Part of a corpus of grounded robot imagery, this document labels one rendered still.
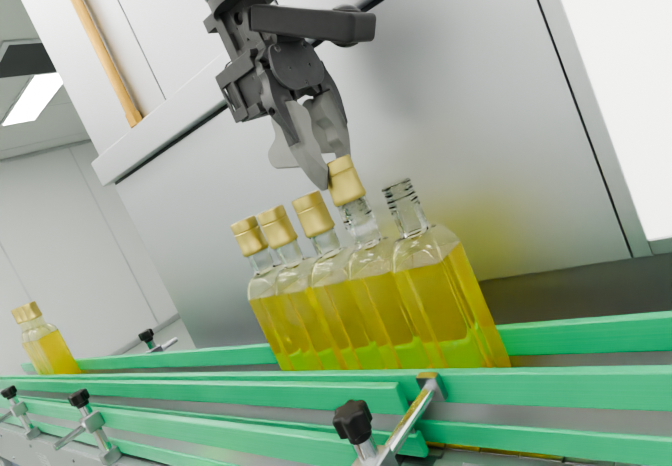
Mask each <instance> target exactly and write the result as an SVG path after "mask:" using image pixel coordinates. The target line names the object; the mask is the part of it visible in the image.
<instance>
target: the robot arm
mask: <svg viewBox="0 0 672 466"><path fill-rule="evenodd" d="M273 1H274V0H205V2H206V3H208V6H209V8H210V10H211V12H212V13H210V14H209V15H208V16H207V17H206V18H205V19H204V20H203V21H202V22H203V24H204V26H205V28H206V31H207V33H208V34H213V33H218V34H219V36H220V38H221V40H222V42H223V45H224V47H225V49H226V51H227V53H228V56H229V58H230V60H231V61H229V62H228V63H227V64H226V65H225V68H224V70H222V71H221V72H220V73H219V74H217V75H216V76H215V79H216V82H217V84H218V86H219V88H220V90H221V93H222V95H223V97H224V99H225V101H226V103H227V106H228V108H229V110H230V112H231V114H232V116H233V119H234V121H235V123H239V122H242V123H244V122H247V121H251V120H254V119H258V118H261V117H265V116H269V115H270V116H271V123H272V126H273V129H274V132H275V140H274V142H273V143H272V145H271V147H270V149H269V151H268V159H269V162H270V164H271V165H272V166H273V167H274V168H276V169H285V168H302V170H303V171H304V173H305V174H306V175H307V177H308V178H309V179H310V180H311V181H312V182H313V184H315V185H316V186H317V187H318V188H319V189H320V190H321V191H325V190H327V189H328V182H329V166H327V164H326V163H325V161H324V160H323V158H322V155H321V154H325V153H335V156H336V159H337V158H340V157H342V156H344V155H347V154H349V155H350V157H351V149H350V136H349V131H348V127H347V124H348V120H347V117H346V113H345V109H344V106H343V102H342V98H341V95H340V92H339V90H338V88H337V85H336V83H335V82H334V80H333V78H332V77H331V75H330V74H329V72H328V71H327V69H326V67H325V65H324V62H323V61H322V60H320V58H319V56H318V55H317V53H316V52H315V50H314V47H313V46H311V44H310V43H308V42H307V41H306V40H305V38H308V39H316V40H324V41H331V43H333V44H334V45H336V46H338V47H341V48H350V47H353V46H355V45H357V44H358V43H360V42H371V41H372V40H373V39H374V38H375V29H376V15H375V14H374V13H369V12H361V10H360V9H358V8H357V7H356V6H354V5H351V4H340V5H337V6H336V7H334V8H332V9H323V8H312V7H300V6H289V5H272V4H271V3H272V2H273ZM231 62H232V63H231ZM229 63H231V64H230V65H229V66H228V64H229ZM225 89H226V91H227V93H228V95H227V93H226V91H225ZM305 95H307V96H310V97H311V96H313V98H309V99H306V100H305V101H304V102H303V104H302V105H300V104H299V103H298V102H297V100H298V99H300V98H301V97H303V96H305ZM228 96H229V97H228ZM229 98H230V99H229ZM230 100H231V101H230ZM231 102H232V104H233V106H234V108H233V106H232V104H231ZM234 109H235V110H234Z"/></svg>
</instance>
